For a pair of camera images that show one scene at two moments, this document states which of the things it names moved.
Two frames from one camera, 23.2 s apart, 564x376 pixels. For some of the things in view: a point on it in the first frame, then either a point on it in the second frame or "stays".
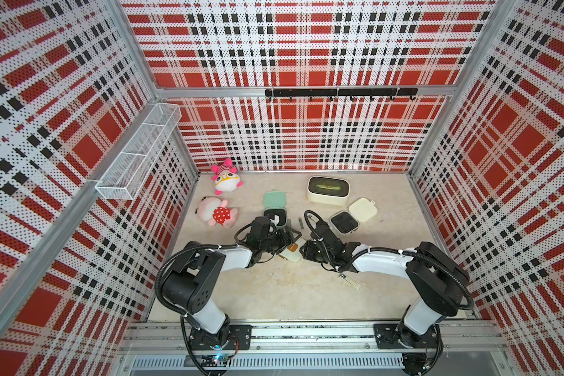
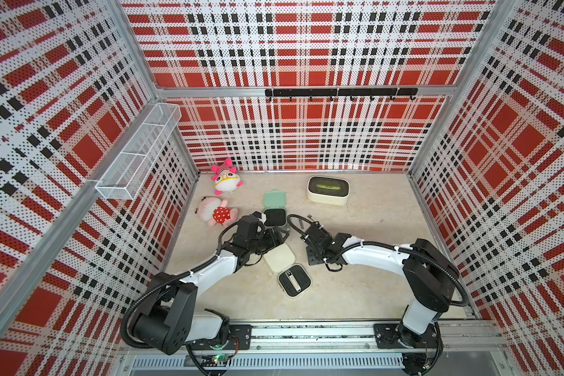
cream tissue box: [328, 190] stays
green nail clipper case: [274, 207] stays
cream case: [347, 222] -> [282, 258]
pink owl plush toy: [225, 178] stays
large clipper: [349, 280] -> [293, 280]
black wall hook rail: [352, 92] stays
